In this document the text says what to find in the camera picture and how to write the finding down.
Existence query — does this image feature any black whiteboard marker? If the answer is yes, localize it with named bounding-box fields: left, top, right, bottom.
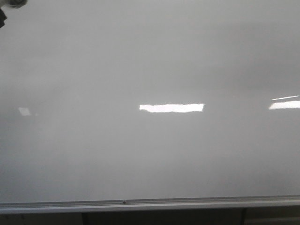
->
left=0, top=9, right=7, bottom=28

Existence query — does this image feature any white whiteboard with aluminium frame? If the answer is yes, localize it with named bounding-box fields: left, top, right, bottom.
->
left=0, top=0, right=300, bottom=214

